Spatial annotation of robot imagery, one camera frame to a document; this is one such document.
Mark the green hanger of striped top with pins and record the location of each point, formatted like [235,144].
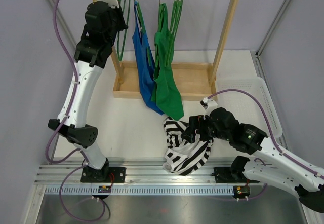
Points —
[120,47]

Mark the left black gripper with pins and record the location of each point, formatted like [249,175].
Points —
[118,11]

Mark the white slotted cable duct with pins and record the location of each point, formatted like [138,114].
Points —
[142,190]

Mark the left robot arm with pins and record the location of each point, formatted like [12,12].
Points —
[103,22]

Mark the black white striped tank top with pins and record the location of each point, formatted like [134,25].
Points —
[182,157]

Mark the green hanger of blue top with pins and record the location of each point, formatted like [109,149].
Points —
[140,39]

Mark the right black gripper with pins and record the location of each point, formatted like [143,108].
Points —
[198,121]

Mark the white plastic basket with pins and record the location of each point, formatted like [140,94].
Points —
[245,109]

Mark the empty green hanger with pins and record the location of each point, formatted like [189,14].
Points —
[180,3]
[172,31]

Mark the blue tank top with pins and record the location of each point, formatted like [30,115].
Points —
[146,85]

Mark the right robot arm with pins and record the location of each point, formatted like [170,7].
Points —
[287,172]

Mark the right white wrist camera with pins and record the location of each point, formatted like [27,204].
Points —
[208,103]

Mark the aluminium mounting rail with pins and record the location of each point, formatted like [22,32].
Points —
[137,173]

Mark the wooden clothes rack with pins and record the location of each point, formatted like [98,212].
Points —
[186,81]

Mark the green tank top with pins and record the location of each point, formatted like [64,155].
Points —
[166,95]

